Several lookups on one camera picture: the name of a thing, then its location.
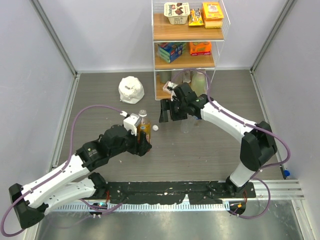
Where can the clear plastic cup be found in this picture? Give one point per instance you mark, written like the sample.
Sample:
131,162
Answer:
177,77

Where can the white crumpled paper bag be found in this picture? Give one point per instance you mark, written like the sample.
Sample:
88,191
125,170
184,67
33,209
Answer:
131,90

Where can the white amber bottle cap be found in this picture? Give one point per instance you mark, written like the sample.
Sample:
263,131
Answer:
155,127

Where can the orange yellow sponge pack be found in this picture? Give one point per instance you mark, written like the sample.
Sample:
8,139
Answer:
212,15

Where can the white chocolate yogurt tub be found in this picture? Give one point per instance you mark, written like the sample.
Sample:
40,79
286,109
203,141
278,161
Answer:
176,12

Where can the pale green cup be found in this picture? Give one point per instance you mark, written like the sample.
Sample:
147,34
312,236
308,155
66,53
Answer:
165,76

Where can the small clear bottle blue cap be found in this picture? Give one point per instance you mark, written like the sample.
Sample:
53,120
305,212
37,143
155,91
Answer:
187,124

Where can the blue green box pack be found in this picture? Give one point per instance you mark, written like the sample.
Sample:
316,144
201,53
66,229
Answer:
170,51

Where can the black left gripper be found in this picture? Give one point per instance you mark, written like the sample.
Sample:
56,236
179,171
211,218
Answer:
141,148

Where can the orange cracker box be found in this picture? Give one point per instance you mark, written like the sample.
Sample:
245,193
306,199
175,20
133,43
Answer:
200,48

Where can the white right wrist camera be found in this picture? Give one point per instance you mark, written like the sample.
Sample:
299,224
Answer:
171,89

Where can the slotted grey cable duct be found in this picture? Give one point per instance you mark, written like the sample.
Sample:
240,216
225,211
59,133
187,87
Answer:
184,206

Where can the amber drink bottle red label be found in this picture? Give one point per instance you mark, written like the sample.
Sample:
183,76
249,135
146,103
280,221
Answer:
145,125

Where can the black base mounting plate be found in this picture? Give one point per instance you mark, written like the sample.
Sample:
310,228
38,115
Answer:
171,192

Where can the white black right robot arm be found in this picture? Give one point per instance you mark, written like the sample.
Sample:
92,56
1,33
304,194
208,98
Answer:
257,142

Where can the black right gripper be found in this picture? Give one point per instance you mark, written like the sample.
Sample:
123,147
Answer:
167,104

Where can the white green bottle on shelf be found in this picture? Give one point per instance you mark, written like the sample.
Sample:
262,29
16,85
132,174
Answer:
199,82

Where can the yellow candy bag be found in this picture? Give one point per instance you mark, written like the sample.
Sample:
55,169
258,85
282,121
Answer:
195,18

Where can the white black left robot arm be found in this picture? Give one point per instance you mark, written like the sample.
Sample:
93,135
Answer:
76,178

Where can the white red tissue box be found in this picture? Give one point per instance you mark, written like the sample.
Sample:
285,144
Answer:
164,87

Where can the white wire wooden shelf rack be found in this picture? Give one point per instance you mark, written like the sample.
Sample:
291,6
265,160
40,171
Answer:
164,32

